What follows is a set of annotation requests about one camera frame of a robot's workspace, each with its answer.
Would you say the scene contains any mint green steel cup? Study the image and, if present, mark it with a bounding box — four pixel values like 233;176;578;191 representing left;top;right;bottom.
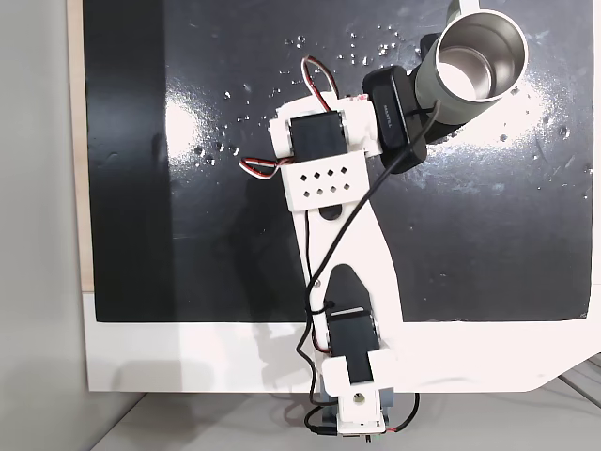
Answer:
411;0;531;128

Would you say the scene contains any black table mat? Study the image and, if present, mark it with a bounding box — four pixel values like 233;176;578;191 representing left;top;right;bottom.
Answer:
81;0;593;326

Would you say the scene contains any black oval camera box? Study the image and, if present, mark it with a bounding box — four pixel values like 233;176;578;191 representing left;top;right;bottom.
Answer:
361;66;429;176

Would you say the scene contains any red white black servo wire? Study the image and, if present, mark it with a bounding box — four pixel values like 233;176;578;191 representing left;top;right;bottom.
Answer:
300;55;340;112
238;156;295;181

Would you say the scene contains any black camera cable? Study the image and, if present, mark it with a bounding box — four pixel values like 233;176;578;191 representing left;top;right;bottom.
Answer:
294;99;443;437

